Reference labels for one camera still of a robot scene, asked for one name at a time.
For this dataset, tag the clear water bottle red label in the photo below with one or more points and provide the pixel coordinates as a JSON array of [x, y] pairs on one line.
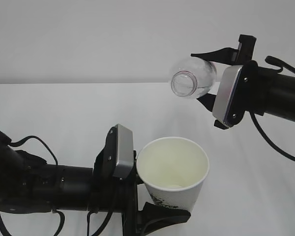
[[192, 77]]

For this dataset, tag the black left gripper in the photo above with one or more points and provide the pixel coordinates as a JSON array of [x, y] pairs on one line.
[[116, 195]]

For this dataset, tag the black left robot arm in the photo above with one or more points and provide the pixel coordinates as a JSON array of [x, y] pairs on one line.
[[28, 184]]

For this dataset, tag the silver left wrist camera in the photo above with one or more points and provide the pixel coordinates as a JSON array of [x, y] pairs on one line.
[[116, 159]]

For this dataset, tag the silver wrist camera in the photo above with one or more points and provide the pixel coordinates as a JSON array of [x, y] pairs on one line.
[[231, 102], [116, 159]]

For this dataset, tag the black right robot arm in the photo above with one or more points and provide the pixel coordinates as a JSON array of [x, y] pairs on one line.
[[272, 91]]

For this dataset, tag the white paper cup green logo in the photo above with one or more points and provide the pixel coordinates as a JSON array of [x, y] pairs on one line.
[[173, 170]]

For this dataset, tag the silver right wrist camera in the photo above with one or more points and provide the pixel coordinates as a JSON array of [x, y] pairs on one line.
[[231, 102]]

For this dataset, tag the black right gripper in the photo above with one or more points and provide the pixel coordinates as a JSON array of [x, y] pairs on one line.
[[228, 56]]

